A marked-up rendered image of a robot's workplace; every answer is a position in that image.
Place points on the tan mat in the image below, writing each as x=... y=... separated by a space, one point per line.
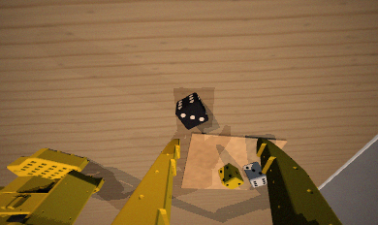
x=209 y=152

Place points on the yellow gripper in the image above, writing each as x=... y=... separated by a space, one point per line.
x=294 y=198

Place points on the white die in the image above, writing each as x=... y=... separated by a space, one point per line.
x=255 y=175

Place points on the black die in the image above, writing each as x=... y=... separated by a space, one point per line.
x=191 y=111

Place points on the yellow die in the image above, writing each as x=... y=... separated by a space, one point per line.
x=230 y=176

